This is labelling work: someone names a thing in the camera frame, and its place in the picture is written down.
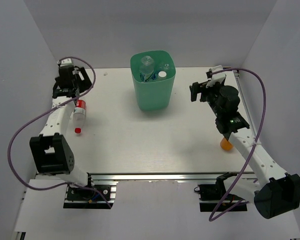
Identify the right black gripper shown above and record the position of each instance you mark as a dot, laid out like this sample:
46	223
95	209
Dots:
196	88

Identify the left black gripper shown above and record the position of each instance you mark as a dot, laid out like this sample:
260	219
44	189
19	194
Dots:
84	83

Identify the bottle red label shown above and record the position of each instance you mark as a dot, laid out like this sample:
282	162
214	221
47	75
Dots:
79	116

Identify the crushed bottle blue label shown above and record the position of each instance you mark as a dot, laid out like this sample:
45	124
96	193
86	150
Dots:
164	66

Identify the bottle green blue label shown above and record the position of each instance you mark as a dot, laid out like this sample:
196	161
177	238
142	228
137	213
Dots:
146	68

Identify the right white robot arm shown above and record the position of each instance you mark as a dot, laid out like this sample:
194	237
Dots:
276	191

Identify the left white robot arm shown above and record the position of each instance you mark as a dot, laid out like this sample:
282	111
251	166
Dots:
51	152

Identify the green plastic bin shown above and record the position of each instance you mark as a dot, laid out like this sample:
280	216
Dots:
155	94

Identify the orange juice bottle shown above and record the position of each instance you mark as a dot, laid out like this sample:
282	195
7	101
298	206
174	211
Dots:
226	145

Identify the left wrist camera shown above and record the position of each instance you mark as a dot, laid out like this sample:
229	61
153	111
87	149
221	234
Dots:
65	62

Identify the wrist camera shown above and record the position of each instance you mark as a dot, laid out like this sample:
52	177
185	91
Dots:
65	62
215	77

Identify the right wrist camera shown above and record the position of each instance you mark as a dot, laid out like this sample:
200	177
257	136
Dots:
215	77

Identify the aluminium frame rail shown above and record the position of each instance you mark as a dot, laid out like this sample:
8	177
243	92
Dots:
156	177

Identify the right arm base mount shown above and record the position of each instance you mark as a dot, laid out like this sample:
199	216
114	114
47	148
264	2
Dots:
210	193

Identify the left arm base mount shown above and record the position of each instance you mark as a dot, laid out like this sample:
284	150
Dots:
77	198

